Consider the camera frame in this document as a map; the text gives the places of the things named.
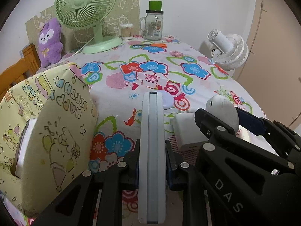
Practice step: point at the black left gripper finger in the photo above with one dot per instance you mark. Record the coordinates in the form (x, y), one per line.
(94, 198)
(187, 178)

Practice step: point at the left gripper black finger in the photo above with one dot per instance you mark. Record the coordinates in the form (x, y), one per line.
(246, 184)
(284, 141)

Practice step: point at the white charger adapter block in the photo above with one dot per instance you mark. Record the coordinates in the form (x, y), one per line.
(187, 133)

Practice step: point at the white power bank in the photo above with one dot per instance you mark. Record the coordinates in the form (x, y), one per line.
(152, 161)

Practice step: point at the white earbuds case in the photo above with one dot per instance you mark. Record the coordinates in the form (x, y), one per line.
(223, 109)

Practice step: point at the lilac oval pebble object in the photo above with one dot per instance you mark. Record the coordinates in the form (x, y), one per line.
(168, 100)

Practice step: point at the beige door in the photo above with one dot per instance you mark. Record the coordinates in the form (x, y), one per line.
(271, 74)

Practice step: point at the yellow cartoon fabric storage box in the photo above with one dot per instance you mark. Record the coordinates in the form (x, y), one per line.
(47, 124)

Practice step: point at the floral tablecloth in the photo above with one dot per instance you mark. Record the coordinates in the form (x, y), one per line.
(119, 78)

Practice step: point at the white clip fan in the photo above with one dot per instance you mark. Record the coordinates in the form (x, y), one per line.
(230, 51)

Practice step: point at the wooden chair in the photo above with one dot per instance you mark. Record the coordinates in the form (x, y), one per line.
(27, 66)

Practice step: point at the glass mason jar mug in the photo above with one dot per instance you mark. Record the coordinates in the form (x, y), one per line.
(152, 25)

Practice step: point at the cotton swab container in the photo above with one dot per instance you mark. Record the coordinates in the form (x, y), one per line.
(126, 31)

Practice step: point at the purple plush toy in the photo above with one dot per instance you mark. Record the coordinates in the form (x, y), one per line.
(50, 45)

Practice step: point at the green cup on jar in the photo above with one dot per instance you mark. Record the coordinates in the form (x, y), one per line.
(155, 5)

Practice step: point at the green desk fan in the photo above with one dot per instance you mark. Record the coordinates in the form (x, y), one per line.
(85, 14)

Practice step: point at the orange handled scissors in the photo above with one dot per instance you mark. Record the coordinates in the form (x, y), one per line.
(160, 45)

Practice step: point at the beige cartoon wall sheet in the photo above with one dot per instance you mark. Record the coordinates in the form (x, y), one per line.
(124, 11)

